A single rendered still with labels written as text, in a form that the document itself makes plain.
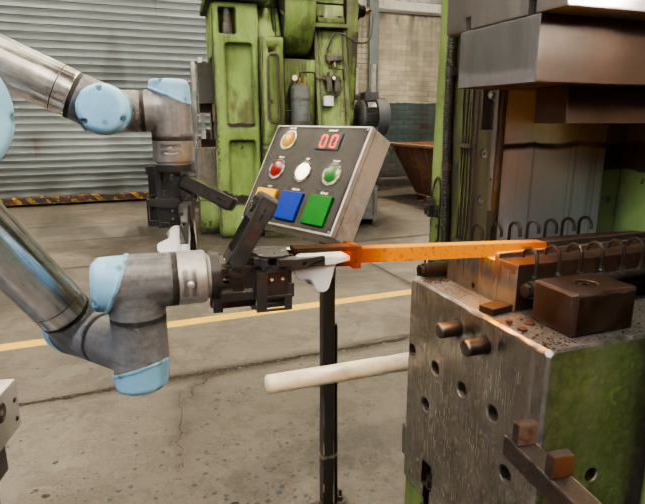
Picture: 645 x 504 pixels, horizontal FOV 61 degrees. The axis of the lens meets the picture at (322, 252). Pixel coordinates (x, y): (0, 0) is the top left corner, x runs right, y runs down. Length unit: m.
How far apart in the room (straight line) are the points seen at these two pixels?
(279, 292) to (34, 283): 0.32
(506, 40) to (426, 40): 9.42
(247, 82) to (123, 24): 3.39
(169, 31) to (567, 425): 8.30
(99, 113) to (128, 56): 7.79
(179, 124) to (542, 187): 0.76
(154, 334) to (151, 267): 0.09
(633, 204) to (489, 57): 0.57
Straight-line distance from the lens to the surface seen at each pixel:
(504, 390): 0.89
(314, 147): 1.39
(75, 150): 8.64
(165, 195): 1.08
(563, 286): 0.87
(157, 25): 8.78
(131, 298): 0.75
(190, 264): 0.75
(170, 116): 1.04
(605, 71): 0.98
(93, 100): 0.90
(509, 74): 0.94
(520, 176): 1.23
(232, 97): 5.69
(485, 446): 0.98
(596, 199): 1.38
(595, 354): 0.86
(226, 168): 5.64
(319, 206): 1.27
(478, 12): 1.02
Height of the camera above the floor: 1.22
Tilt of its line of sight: 14 degrees down
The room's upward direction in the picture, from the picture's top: straight up
